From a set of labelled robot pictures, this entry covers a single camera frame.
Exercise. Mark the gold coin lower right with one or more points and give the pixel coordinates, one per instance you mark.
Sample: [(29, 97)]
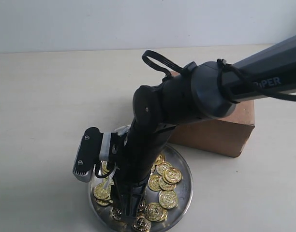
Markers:
[(168, 199)]

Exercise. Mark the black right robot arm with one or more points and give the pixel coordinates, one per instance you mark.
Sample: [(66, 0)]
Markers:
[(269, 73)]

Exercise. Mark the gold coin bottom front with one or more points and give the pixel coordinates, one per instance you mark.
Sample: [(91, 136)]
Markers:
[(141, 224)]

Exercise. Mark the gold coin bottom centre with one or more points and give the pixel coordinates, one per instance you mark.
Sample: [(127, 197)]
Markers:
[(153, 211)]

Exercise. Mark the gold coin right stack top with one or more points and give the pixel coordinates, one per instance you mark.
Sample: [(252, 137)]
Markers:
[(172, 175)]

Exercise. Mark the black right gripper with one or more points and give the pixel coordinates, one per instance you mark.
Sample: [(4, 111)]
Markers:
[(142, 146)]

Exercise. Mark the gold coin far left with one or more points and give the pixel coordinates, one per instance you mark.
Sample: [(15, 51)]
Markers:
[(101, 192)]

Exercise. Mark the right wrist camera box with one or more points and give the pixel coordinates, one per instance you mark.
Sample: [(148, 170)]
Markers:
[(95, 147)]

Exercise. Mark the round steel plate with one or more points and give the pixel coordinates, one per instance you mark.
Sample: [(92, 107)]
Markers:
[(184, 190)]

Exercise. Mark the brown cardboard coin box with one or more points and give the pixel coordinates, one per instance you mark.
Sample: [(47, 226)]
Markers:
[(205, 120)]

